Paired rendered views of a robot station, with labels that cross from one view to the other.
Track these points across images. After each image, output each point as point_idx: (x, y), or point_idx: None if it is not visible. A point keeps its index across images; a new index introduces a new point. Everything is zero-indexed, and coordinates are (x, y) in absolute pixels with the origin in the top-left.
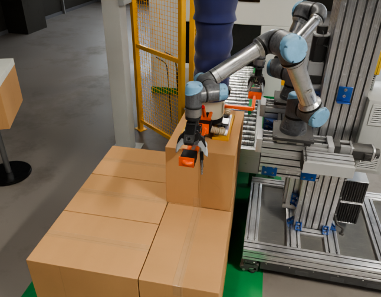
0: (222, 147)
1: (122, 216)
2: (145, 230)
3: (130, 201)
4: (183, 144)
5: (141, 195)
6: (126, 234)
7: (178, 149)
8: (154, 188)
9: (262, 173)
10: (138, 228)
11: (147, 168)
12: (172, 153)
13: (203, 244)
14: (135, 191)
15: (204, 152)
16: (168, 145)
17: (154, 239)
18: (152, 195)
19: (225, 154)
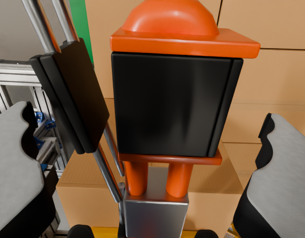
0: (96, 208)
1: (280, 55)
2: (238, 26)
3: (266, 93)
4: (255, 178)
5: (247, 109)
6: (275, 7)
7: (274, 121)
8: (225, 129)
9: (45, 165)
10: (250, 27)
11: (238, 165)
12: (221, 179)
13: (126, 8)
14: (257, 118)
15: (16, 111)
16: (235, 200)
17: (220, 3)
18: (228, 114)
19: (82, 189)
